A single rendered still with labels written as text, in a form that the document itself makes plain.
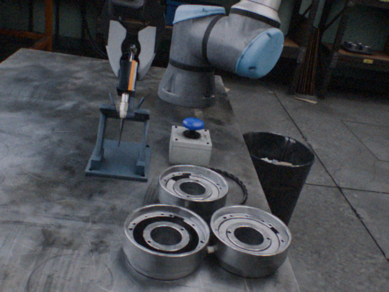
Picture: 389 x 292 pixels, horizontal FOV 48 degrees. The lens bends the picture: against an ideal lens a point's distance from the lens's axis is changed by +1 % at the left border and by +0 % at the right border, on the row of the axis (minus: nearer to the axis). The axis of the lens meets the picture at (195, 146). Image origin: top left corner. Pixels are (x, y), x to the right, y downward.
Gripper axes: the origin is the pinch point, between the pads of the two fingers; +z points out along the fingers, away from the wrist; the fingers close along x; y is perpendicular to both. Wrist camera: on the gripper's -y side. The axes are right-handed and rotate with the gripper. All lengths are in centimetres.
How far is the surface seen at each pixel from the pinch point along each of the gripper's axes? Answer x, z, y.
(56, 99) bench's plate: 17.0, 15.6, 24.3
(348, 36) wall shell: -194, 41, 386
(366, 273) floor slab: -103, 95, 76
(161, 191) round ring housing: -7.3, 12.3, -14.7
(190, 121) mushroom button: -11.2, 8.1, 2.9
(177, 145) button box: -9.5, 11.7, 0.3
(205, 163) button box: -14.9, 14.7, 0.4
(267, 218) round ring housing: -22.1, 12.2, -18.6
